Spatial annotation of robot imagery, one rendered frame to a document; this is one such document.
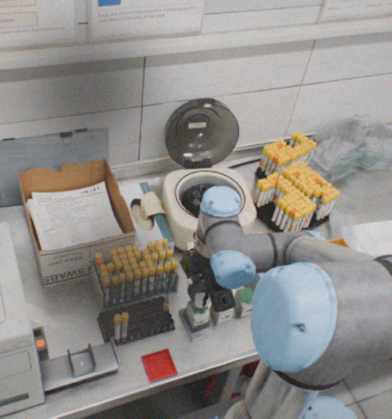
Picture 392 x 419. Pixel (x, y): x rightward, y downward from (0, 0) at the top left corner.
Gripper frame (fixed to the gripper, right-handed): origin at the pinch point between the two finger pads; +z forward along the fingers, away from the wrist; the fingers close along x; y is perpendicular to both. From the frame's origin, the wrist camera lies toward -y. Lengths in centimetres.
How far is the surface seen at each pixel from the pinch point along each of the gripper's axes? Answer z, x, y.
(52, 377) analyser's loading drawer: 5.6, 36.1, -2.3
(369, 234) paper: 8, -62, 11
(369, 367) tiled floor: 97, -95, 1
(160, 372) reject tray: 9.4, 12.9, -7.9
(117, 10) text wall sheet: -46, 3, 56
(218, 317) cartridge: 5.6, -4.7, -0.9
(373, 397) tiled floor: 97, -88, -10
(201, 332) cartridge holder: 8.1, 0.0, -2.2
